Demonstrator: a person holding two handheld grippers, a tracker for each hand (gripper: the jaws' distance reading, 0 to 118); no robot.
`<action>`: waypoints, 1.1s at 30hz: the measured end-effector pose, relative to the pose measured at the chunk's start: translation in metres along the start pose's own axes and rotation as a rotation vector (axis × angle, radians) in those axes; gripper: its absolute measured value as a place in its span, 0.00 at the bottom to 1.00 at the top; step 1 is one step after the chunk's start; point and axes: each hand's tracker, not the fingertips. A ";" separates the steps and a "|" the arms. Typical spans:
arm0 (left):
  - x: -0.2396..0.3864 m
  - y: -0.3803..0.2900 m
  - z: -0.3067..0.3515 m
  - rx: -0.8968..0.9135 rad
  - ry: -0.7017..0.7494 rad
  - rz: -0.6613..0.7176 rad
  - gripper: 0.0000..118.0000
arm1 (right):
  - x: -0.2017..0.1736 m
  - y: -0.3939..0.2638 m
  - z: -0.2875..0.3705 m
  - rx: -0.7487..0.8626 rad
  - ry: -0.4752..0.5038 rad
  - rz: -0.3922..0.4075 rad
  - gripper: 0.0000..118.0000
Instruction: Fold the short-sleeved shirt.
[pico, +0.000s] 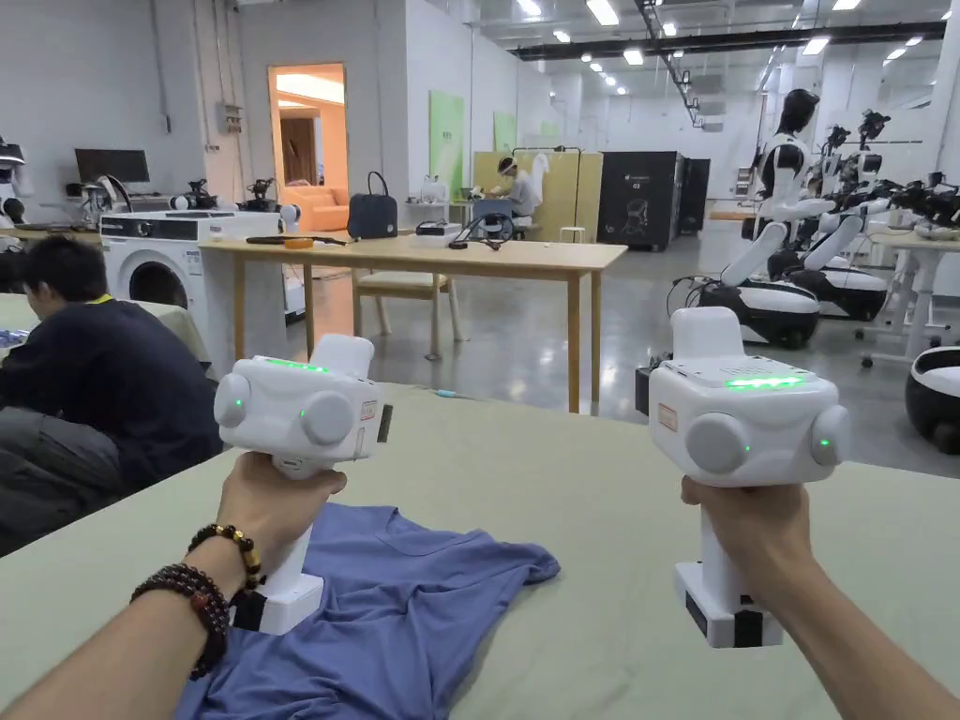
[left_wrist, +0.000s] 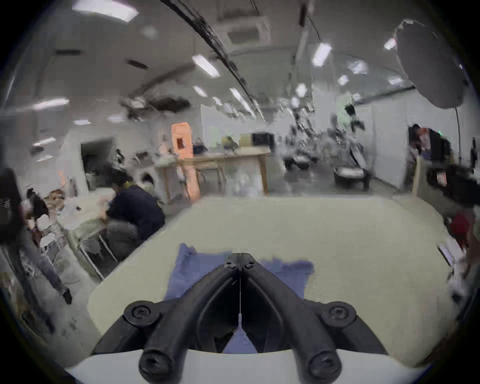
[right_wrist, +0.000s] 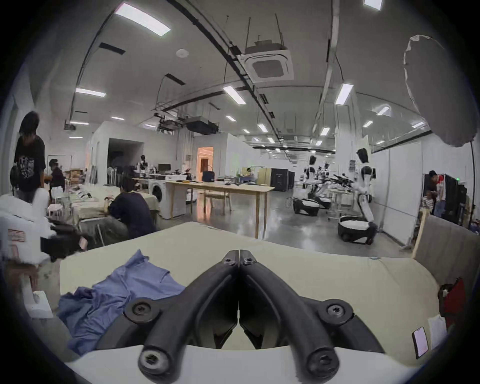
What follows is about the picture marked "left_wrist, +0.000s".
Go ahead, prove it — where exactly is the grey umbrella lamp on stand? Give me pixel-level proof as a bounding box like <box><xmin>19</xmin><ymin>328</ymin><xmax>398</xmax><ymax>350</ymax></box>
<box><xmin>396</xmin><ymin>19</ymin><xmax>468</xmax><ymax>166</ymax></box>

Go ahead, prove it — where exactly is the bed with pale green sheet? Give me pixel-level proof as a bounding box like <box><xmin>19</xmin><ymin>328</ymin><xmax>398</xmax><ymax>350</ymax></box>
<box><xmin>87</xmin><ymin>195</ymin><xmax>468</xmax><ymax>368</ymax></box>

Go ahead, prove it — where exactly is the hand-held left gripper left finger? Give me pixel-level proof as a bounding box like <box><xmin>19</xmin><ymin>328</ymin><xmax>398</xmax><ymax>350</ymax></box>
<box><xmin>91</xmin><ymin>253</ymin><xmax>241</xmax><ymax>384</ymax></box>

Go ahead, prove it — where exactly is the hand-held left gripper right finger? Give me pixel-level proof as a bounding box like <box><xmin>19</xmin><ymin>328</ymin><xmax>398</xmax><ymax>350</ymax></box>
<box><xmin>240</xmin><ymin>253</ymin><xmax>389</xmax><ymax>384</ymax></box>

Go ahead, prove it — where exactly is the dark blue garment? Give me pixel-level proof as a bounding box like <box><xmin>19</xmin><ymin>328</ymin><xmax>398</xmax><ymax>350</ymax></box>
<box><xmin>163</xmin><ymin>243</ymin><xmax>315</xmax><ymax>355</ymax></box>

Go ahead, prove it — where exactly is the wooden table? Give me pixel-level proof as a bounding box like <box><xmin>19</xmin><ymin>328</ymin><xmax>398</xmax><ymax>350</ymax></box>
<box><xmin>154</xmin><ymin>147</ymin><xmax>272</xmax><ymax>203</ymax></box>

